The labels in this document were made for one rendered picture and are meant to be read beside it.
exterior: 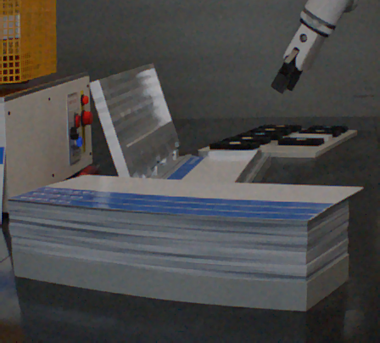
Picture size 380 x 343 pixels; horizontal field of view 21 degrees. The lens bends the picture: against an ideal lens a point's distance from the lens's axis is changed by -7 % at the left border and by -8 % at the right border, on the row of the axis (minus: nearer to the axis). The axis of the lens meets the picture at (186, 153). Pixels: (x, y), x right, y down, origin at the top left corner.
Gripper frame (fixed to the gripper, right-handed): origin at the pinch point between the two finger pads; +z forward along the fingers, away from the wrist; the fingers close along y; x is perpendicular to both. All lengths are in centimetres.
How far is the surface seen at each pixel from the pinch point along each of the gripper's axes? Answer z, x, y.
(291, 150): 9.3, -10.8, -9.5
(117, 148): 7, 2, -69
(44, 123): 14, 19, -62
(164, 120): 13.1, 10.7, -28.3
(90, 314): 1, -25, -128
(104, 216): -6, -18, -118
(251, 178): 5, -16, -52
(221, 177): 8, -11, -51
